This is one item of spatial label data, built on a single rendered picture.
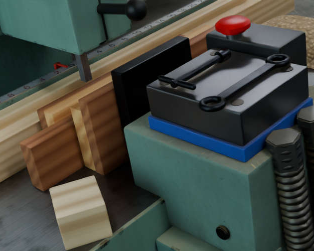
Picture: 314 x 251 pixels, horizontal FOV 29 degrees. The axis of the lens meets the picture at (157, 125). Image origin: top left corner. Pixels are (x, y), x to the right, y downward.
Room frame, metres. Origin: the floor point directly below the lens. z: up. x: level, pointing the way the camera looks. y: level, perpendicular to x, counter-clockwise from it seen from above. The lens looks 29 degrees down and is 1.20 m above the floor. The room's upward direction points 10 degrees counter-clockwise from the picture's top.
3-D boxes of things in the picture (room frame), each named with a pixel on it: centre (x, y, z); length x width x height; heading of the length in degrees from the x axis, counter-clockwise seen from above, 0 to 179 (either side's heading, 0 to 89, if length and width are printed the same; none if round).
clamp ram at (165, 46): (0.49, -0.03, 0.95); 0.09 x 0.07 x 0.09; 130
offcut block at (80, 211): (0.40, 0.07, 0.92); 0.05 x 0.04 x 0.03; 12
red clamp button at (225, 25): (0.48, -0.08, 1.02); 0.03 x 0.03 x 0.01
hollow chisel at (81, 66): (0.58, 0.06, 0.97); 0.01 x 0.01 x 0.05; 40
